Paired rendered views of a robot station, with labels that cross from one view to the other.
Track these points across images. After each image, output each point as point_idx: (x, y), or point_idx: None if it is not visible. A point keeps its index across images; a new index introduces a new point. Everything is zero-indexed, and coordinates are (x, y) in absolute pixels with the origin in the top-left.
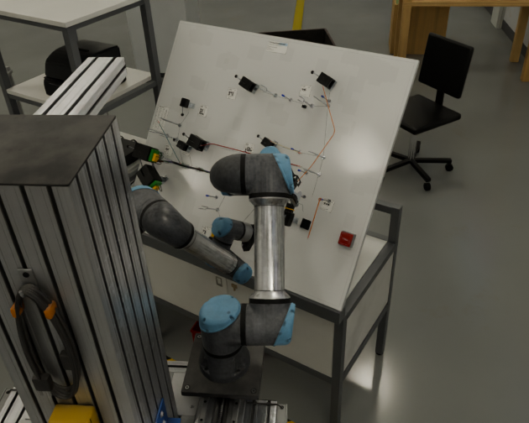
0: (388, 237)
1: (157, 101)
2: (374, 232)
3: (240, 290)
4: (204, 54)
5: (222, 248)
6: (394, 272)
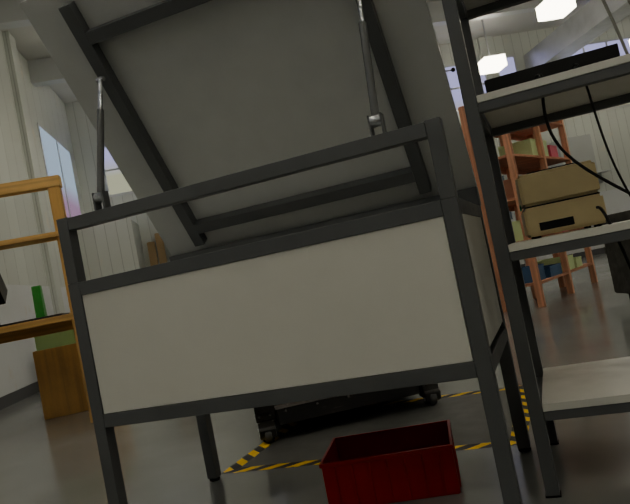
0: (84, 274)
1: (427, 4)
2: (100, 277)
3: None
4: None
5: None
6: (80, 352)
